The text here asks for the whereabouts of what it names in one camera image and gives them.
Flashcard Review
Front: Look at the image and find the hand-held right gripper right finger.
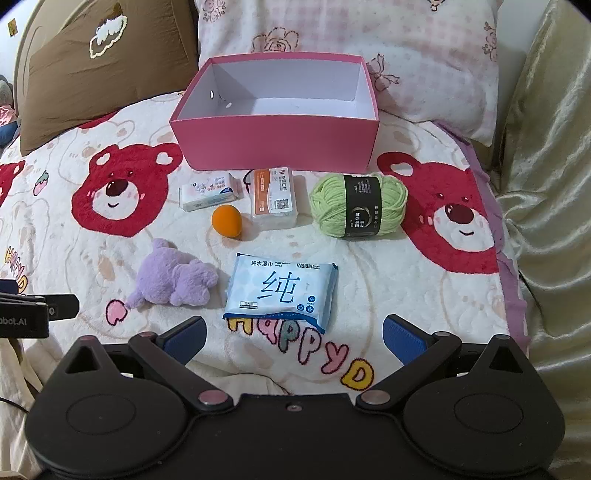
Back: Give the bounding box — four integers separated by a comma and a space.
355, 315, 532, 411

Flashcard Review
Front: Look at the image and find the clear box with orange label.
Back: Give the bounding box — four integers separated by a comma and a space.
249, 166, 308, 230

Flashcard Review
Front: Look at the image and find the black cable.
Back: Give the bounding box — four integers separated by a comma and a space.
0, 394, 31, 414

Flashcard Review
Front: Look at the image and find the brown pillow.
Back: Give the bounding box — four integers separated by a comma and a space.
18, 0, 200, 157

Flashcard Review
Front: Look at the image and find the orange makeup sponge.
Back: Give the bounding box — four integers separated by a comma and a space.
211, 205, 243, 240

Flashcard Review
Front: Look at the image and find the beige bed headboard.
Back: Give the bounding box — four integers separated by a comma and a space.
9, 0, 52, 116

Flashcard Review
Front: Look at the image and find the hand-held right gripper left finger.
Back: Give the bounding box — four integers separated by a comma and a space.
62, 316, 236, 412

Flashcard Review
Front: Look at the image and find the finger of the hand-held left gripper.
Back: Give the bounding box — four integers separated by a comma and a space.
46, 294, 79, 320

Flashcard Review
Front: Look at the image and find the small white tissue pack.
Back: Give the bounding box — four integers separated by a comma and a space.
179, 173, 243, 213

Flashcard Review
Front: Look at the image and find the golden satin cloth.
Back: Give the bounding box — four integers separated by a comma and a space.
490, 0, 591, 480

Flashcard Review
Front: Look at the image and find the blue wet wipes pack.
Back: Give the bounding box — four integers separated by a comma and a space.
222, 252, 339, 335

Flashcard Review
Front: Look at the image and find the pink cardboard box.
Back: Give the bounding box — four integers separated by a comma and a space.
169, 52, 380, 175

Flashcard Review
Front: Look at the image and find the pink checked pillow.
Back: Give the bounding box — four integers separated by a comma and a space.
193, 0, 502, 147

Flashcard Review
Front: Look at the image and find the purple plush toy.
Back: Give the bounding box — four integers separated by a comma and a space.
127, 237, 220, 311

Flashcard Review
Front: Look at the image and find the green yarn ball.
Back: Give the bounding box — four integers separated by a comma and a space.
308, 172, 409, 240

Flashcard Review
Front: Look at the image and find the beige cloth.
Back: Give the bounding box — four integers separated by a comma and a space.
0, 337, 47, 462

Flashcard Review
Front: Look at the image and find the red bear printed blanket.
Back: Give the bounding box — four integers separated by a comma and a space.
0, 90, 532, 402

